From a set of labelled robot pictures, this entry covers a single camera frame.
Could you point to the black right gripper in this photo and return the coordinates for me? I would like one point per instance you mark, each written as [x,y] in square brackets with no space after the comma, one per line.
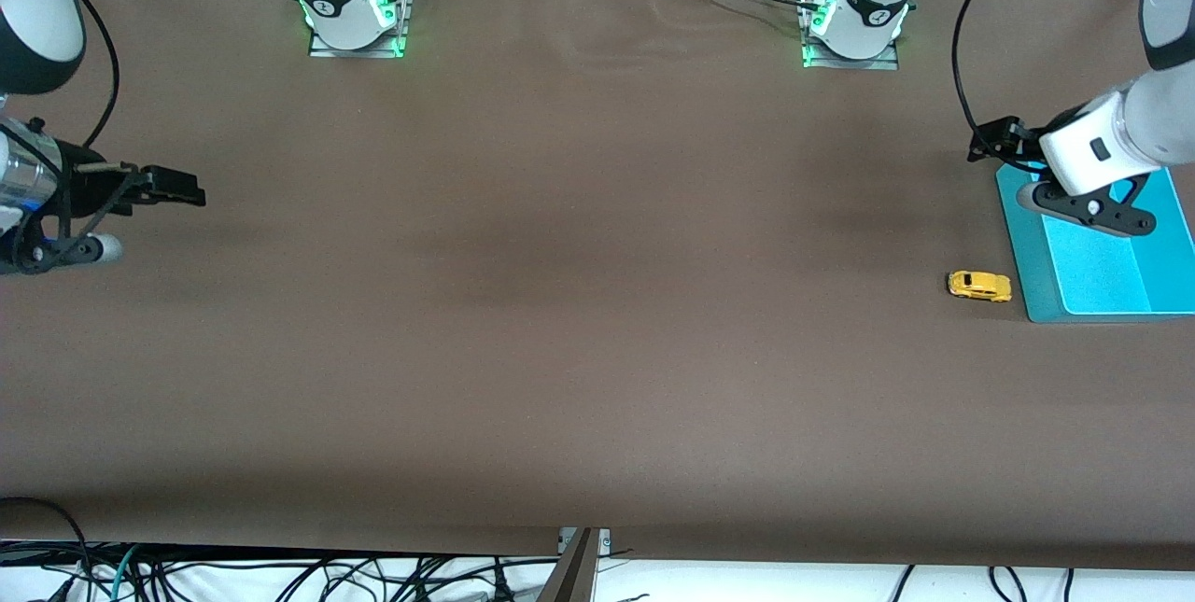
[82,189]

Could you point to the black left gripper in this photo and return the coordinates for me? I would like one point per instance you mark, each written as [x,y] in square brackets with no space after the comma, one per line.
[1014,141]

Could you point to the yellow beetle toy car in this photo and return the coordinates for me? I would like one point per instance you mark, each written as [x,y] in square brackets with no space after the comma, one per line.
[980,285]

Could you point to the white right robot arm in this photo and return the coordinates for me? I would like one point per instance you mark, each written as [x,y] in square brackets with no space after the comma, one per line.
[37,5]

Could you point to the turquoise plastic bin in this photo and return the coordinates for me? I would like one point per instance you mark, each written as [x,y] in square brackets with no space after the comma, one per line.
[1092,285]

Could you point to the brown table mat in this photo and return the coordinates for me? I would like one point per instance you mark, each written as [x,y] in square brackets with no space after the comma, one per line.
[597,303]

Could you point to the aluminium table leg profile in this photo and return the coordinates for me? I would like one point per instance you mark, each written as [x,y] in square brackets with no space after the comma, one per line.
[571,579]

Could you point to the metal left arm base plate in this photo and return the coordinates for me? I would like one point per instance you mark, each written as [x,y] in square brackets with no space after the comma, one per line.
[878,64]

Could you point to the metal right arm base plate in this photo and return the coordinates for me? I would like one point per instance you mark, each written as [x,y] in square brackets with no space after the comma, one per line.
[355,53]

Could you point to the small silver table bracket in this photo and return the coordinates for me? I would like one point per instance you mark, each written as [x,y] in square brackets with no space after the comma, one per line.
[605,541]

